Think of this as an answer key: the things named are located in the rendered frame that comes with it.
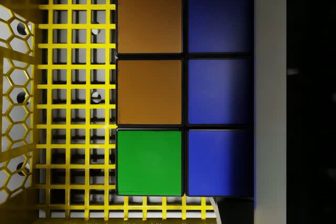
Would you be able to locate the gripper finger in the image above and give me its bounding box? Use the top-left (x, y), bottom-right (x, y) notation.
top-left (215, 196), bottom-right (255, 224)

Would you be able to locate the puzzle cube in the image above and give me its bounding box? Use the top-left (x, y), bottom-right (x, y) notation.
top-left (114, 0), bottom-right (255, 198)

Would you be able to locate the yellow basket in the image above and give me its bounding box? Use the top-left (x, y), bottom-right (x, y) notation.
top-left (0, 0), bottom-right (220, 224)

